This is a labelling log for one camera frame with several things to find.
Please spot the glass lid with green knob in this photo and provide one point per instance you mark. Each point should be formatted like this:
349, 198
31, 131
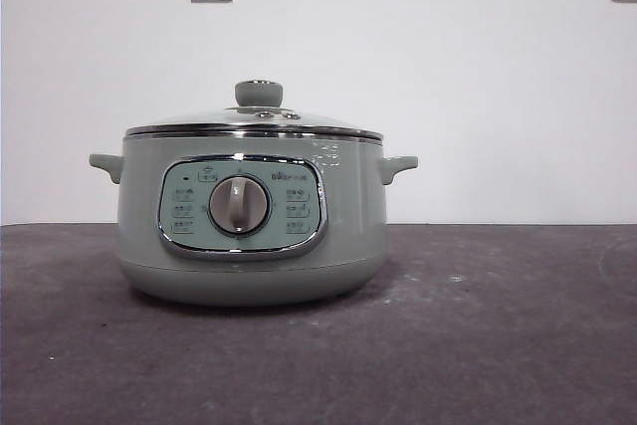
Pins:
258, 94

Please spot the pale green electric pot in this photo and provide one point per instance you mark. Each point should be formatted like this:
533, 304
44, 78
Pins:
249, 276

